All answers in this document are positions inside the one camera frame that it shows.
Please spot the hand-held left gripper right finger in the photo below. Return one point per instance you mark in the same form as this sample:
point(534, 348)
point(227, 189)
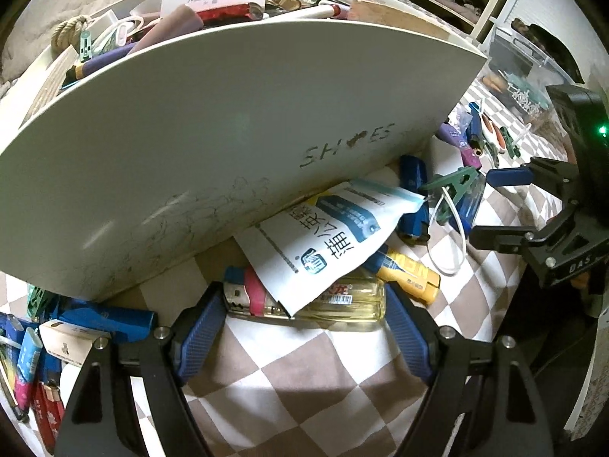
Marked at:
point(409, 328)

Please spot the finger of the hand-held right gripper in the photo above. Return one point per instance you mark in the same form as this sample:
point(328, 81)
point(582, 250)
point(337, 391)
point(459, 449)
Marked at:
point(511, 176)
point(499, 238)

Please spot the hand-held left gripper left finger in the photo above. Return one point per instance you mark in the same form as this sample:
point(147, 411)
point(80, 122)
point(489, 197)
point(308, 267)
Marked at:
point(200, 333)

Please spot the green clothespin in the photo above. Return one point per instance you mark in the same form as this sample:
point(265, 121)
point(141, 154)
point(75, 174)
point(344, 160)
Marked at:
point(452, 183)
point(511, 143)

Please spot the large clear yellow lighter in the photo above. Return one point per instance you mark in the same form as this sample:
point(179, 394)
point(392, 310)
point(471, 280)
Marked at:
point(352, 307)

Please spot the white shoe box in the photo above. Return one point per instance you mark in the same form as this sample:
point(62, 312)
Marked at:
point(214, 152)

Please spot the clear blue lighter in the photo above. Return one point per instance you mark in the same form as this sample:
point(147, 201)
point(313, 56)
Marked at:
point(476, 200)

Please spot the dark blue slim box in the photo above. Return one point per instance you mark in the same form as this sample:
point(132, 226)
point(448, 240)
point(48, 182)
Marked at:
point(104, 316)

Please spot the blue metallic tube lighter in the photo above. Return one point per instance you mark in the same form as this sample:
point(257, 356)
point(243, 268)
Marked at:
point(413, 174)

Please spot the clear plastic storage box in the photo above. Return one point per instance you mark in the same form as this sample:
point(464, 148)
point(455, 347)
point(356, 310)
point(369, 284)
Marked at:
point(523, 66)

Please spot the white and blue packet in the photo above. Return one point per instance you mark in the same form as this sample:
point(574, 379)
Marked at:
point(328, 228)

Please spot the black hat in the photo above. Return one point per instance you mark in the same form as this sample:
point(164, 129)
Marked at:
point(547, 43)

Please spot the small white card box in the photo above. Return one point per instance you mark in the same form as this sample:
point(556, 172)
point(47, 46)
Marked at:
point(62, 347)

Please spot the cluster of colourful lighters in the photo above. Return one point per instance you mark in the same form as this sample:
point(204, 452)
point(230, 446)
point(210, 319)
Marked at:
point(31, 381)

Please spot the heap of assorted small things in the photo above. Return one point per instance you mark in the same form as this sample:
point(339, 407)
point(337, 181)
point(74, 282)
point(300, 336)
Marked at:
point(214, 9)

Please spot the white wall niche shelf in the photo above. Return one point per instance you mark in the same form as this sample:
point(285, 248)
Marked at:
point(499, 4)

